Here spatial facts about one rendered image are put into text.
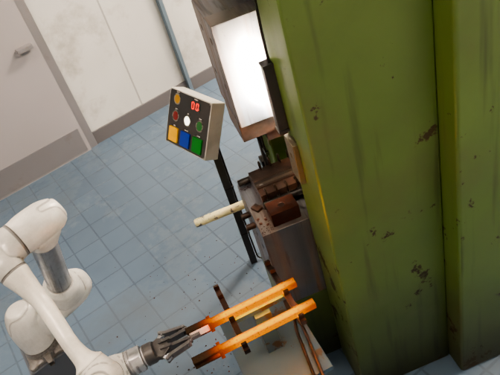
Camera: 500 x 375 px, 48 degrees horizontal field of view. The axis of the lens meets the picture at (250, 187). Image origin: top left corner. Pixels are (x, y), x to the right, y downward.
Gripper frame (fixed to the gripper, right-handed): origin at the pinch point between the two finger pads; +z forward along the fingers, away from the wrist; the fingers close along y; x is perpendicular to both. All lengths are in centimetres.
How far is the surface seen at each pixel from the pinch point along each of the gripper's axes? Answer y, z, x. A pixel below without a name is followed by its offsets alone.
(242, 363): 1.7, 8.9, -26.1
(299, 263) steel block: -30, 48, -25
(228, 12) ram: -46, 52, 82
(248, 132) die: -45, 47, 37
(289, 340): 2.0, 28.4, -26.1
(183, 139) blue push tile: -107, 28, 7
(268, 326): 12.9, 21.3, 1.1
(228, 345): 12.6, 6.8, 1.1
